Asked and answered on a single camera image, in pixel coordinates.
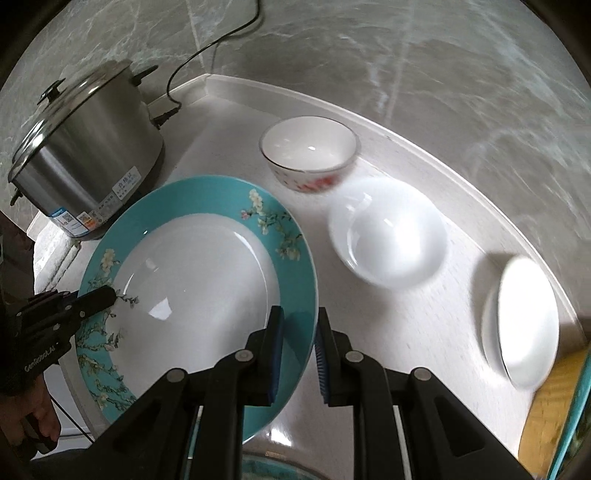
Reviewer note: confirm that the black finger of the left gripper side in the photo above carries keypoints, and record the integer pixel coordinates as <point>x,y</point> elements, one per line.
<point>80,307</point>

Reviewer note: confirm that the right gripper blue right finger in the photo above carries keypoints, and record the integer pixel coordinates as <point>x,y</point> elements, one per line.
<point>327,358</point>

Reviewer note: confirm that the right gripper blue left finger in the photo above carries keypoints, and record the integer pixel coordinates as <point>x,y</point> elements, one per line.
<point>270,353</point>

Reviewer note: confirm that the teal rim plate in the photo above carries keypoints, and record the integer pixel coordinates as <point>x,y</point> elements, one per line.
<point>260,468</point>
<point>197,266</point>

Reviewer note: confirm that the person left hand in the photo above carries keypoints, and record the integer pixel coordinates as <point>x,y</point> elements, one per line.
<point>35,401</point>

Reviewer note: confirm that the small white bowl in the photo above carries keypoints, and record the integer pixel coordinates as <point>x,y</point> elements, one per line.
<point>387,232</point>

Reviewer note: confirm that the stainless steel rice cooker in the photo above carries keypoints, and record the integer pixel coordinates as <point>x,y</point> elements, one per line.
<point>89,148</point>

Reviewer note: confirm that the large white bowl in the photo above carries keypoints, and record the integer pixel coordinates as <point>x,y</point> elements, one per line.
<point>520,324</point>

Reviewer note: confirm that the red patterned small bowl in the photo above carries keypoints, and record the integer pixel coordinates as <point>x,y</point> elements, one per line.
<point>310,154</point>

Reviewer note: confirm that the teal yellow colander basket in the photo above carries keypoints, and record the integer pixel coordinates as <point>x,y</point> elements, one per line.
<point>548,414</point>

